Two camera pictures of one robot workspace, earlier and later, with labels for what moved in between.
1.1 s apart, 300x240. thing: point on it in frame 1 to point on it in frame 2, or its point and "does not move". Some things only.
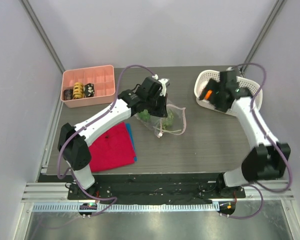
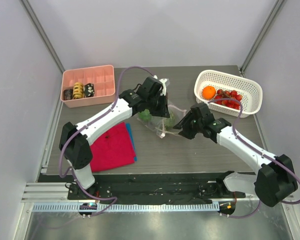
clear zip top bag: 174,124 does not move
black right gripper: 213,91 to 190,124
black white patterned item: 89,90 does not move
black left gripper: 162,112 does not move
